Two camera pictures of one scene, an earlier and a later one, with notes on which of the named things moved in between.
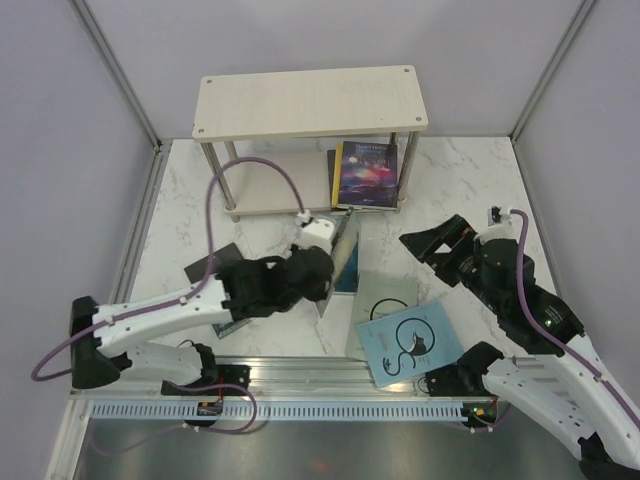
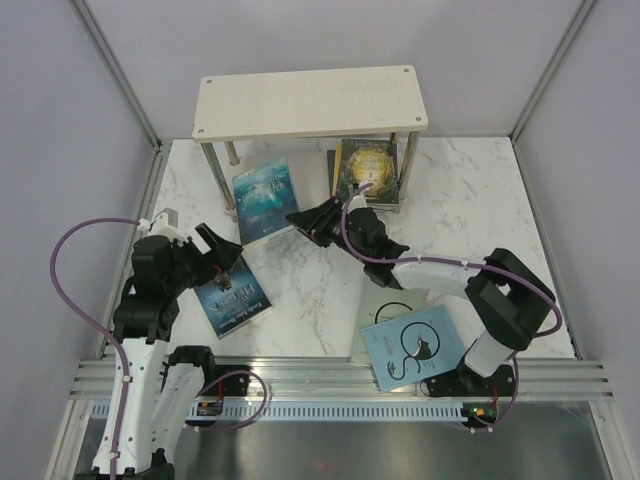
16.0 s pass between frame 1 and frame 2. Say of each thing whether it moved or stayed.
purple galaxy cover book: moved
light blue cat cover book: stayed
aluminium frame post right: stayed
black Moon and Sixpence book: stayed
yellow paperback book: stayed
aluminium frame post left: stayed
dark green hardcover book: moved
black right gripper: moved
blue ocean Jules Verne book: moved
